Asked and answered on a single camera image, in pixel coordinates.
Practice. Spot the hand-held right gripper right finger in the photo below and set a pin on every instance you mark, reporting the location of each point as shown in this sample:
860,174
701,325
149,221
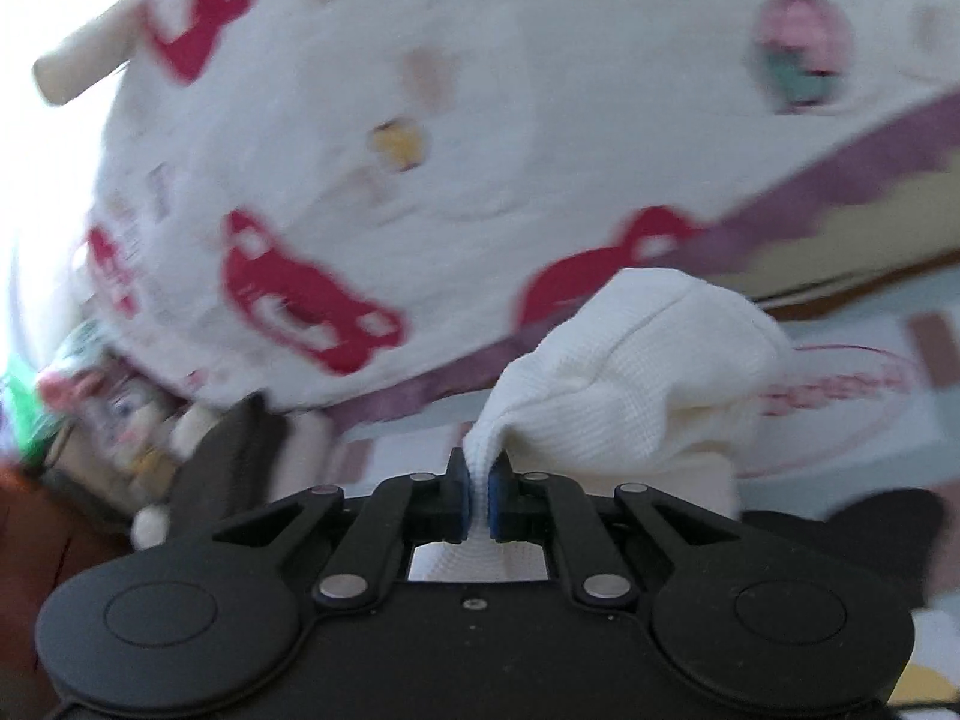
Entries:
495,499

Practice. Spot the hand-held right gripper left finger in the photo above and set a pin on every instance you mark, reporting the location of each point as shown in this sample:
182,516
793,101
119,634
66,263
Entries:
465,499

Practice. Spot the white waffle-knit garment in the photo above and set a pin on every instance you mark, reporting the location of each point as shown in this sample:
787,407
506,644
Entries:
637,360

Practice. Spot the cream folded cloth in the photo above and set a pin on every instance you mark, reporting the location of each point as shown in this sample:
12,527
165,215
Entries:
311,442

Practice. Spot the dark brown folded cloth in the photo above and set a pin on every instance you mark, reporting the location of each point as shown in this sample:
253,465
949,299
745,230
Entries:
225,465

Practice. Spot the red bear print quilt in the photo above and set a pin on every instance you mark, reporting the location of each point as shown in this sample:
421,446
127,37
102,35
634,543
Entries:
450,127

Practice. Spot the beige bed board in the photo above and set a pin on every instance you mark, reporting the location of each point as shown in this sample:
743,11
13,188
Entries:
862,240

